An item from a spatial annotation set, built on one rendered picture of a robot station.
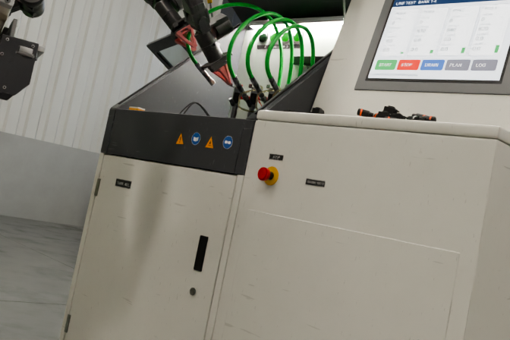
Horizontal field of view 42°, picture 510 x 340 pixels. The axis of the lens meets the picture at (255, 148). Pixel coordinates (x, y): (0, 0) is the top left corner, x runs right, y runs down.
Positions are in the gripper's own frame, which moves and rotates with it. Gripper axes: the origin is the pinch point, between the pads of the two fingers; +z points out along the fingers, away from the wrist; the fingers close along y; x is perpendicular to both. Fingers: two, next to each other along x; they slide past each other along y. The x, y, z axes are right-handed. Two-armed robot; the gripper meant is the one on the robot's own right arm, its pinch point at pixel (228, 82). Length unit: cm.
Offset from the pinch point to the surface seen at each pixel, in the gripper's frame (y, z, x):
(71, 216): 58, 201, 669
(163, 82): -8.4, -6.6, 29.1
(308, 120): -15, 6, -58
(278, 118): -17, 4, -47
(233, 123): -21.6, 2.7, -31.3
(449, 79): 20, 15, -75
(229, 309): -56, 40, -44
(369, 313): -41, 41, -85
